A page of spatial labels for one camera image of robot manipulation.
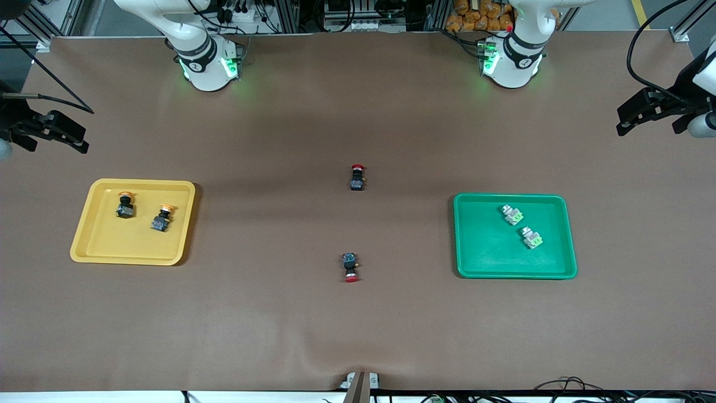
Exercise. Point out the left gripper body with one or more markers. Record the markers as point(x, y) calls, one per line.
point(678, 96)

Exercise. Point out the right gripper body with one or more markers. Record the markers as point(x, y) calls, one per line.
point(12, 122)

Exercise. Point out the yellow push button switch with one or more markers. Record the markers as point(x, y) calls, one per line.
point(161, 221)
point(125, 208)

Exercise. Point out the green white push button switch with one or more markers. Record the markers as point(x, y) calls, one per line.
point(532, 238)
point(512, 215)

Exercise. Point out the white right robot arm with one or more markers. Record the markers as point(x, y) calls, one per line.
point(204, 73)

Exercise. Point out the yellow plastic tray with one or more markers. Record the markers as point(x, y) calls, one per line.
point(134, 246)

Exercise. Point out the orange bag pile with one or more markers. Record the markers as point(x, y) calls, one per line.
point(475, 17)

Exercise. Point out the green plastic tray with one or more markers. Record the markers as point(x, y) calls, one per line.
point(486, 246)

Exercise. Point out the white power strip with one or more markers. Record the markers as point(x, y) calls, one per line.
point(240, 14)

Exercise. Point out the green plug connector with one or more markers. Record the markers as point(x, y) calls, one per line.
point(435, 399)

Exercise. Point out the brown table mat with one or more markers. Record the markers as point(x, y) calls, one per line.
point(358, 336)

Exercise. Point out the aluminium frame profile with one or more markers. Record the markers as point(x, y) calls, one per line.
point(679, 34)
point(43, 42)

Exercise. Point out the red mushroom push button switch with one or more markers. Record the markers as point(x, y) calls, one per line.
point(350, 262)
point(357, 180)

